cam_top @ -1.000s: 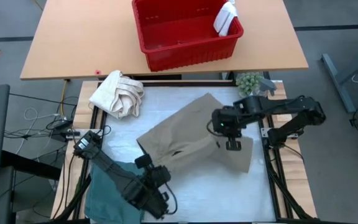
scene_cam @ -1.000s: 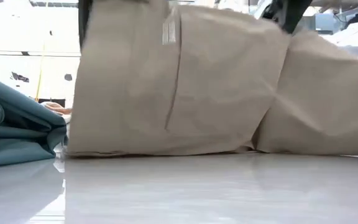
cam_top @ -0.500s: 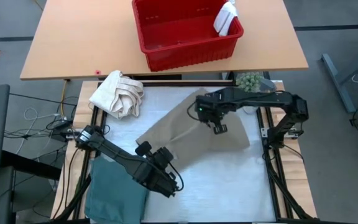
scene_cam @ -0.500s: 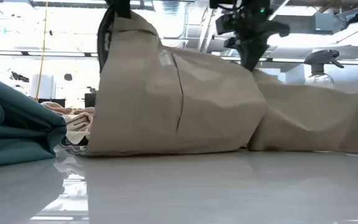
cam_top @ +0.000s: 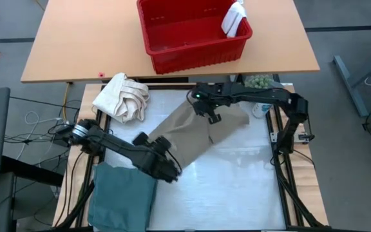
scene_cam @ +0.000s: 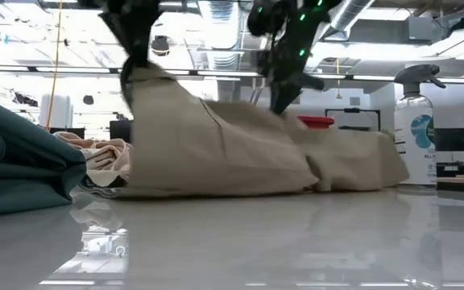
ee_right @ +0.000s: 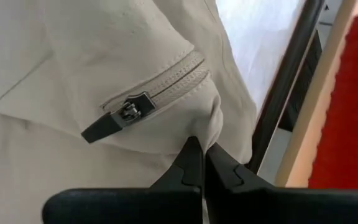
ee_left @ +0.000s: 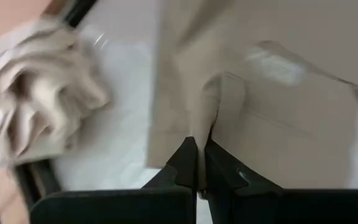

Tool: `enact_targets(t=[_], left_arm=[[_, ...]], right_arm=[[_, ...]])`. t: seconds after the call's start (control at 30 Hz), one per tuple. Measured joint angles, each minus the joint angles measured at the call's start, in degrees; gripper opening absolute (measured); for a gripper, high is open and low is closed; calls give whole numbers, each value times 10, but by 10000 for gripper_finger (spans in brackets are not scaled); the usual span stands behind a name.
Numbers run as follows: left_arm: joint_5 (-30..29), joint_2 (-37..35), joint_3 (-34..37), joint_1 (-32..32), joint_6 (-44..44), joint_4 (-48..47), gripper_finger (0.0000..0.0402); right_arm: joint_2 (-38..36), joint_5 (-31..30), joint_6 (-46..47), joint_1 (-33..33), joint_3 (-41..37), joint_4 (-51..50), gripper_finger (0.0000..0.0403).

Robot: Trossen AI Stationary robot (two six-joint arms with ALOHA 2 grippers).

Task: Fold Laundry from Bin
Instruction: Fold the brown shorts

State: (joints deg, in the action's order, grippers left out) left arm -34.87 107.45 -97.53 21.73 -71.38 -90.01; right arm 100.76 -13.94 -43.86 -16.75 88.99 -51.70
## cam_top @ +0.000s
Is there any black aluminium table frame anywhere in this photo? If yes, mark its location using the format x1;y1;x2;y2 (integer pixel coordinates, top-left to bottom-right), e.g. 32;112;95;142
56;77;328;232

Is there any cream canvas tote bag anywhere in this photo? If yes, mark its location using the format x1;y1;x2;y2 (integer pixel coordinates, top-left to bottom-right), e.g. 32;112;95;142
91;72;150;123

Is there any large light wooden desk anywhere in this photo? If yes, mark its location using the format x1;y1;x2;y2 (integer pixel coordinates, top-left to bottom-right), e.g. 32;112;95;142
21;0;321;83

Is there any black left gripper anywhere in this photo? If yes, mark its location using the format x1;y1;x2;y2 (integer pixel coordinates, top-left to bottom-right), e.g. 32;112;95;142
138;137;182;184

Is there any small white cloth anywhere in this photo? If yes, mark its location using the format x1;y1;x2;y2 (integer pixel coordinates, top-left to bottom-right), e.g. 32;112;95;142
221;1;247;39

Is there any grey metal desk leg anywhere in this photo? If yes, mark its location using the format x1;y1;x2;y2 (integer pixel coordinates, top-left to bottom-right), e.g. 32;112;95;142
332;41;371;119

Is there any yellow cable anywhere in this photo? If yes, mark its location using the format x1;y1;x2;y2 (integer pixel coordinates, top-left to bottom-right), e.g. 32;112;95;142
62;82;71;122

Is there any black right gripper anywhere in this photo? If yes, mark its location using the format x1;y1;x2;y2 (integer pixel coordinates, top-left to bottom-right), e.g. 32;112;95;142
188;82;234;116

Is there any red plastic laundry bin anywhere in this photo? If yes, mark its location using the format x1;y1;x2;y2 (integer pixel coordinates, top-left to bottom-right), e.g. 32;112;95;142
136;0;253;75

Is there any white spray bottle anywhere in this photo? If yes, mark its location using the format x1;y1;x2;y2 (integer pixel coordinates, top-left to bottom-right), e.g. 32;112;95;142
252;102;272;119

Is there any khaki garment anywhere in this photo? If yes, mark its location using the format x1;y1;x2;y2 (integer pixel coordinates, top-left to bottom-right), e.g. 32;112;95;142
148;101;251;169

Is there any small potted green plant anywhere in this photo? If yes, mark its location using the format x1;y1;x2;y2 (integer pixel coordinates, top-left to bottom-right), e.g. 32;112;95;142
244;74;274;90

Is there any teal grey garment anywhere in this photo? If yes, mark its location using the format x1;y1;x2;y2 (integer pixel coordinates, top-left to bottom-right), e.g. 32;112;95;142
88;162;158;232

